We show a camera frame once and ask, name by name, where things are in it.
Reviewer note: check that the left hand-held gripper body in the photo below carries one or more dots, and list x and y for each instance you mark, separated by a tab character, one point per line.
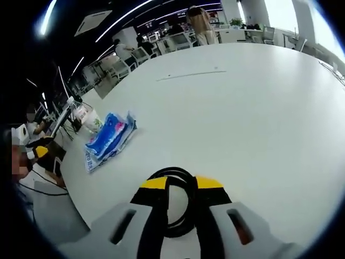
20	135

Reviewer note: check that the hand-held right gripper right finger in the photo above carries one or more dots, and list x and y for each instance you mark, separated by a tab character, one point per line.
237	232

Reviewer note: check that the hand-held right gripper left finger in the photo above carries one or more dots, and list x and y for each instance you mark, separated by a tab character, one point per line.
121	232

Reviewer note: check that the clear packet with blue pad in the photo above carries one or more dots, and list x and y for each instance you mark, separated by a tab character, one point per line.
90	165

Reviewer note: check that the white leaf-print paper cup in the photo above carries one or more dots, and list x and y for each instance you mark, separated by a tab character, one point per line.
93	121

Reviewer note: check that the white office chair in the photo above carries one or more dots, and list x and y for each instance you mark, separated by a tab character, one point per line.
182	40
268	33
120	68
141	56

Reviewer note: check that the white table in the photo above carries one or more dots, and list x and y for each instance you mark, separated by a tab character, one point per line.
215	121

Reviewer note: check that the ceiling air vent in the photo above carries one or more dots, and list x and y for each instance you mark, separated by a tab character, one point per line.
91	23

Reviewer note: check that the white inset power strip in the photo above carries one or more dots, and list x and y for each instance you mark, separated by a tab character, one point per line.
191	75

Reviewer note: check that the white cabinet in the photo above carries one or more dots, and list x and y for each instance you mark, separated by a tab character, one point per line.
230	35

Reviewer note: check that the potted green plant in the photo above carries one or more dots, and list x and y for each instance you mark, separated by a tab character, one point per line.
235	22

